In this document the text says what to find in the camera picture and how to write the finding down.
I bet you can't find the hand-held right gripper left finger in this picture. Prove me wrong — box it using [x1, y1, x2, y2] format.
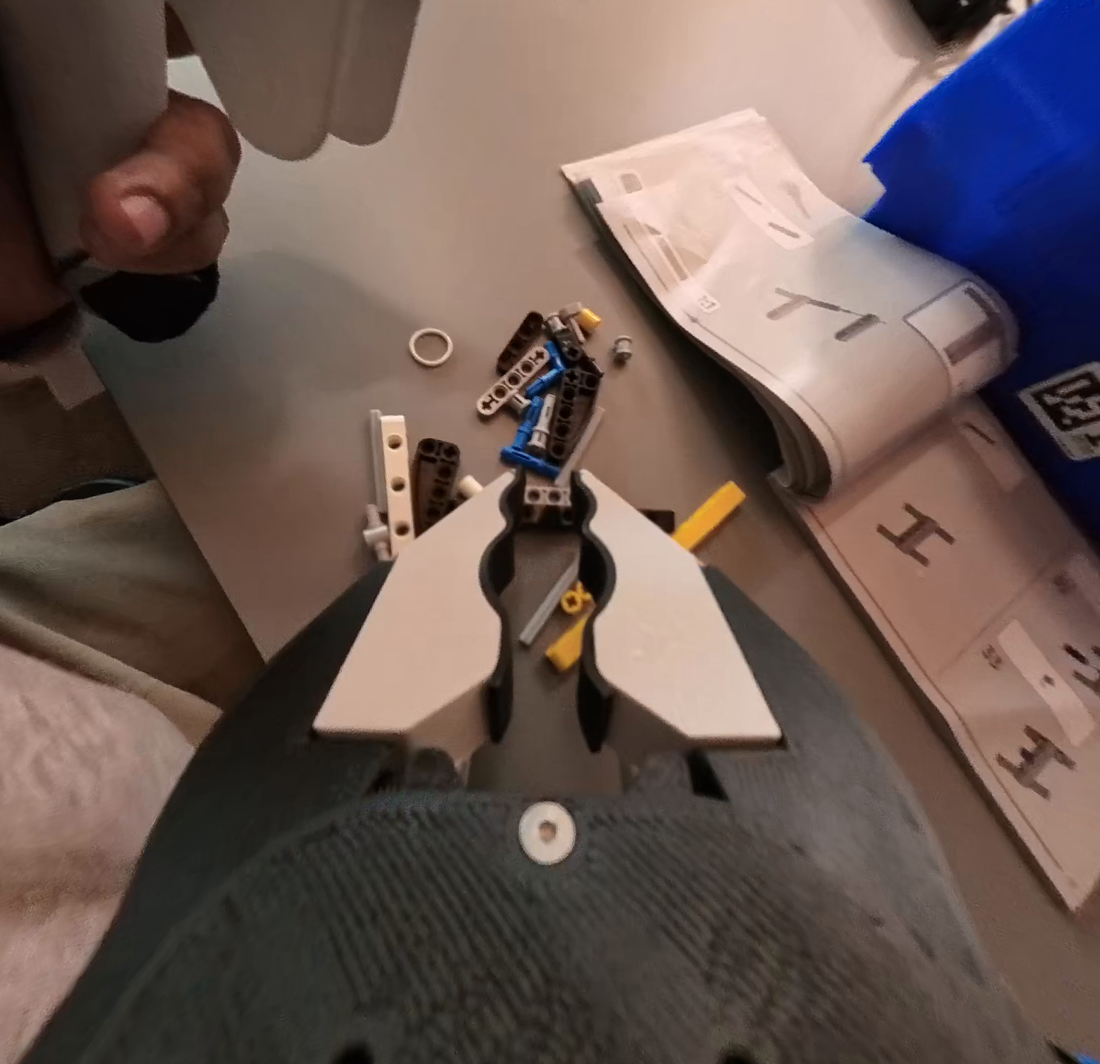
[312, 469, 527, 752]

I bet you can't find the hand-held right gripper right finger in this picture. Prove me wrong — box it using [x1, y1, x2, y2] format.
[572, 469, 785, 754]

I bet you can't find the pile of small lego pieces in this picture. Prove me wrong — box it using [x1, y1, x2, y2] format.
[475, 304, 608, 470]

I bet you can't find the grey lego axle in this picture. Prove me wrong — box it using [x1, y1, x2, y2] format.
[517, 560, 582, 649]

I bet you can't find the yellow lego beam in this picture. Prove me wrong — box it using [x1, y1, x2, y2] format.
[544, 480, 748, 672]

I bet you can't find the black lego beam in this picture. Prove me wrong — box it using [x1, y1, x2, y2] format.
[410, 437, 467, 534]

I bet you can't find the white lego beam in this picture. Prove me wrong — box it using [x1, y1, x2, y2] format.
[382, 414, 417, 560]

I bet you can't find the lego instruction booklet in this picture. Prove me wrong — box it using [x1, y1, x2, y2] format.
[560, 108, 1100, 912]

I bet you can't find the person's left hand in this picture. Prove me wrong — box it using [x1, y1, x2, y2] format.
[0, 93, 243, 344]

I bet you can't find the blue storage bin with papers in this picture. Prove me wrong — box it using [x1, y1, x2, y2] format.
[862, 0, 1100, 558]

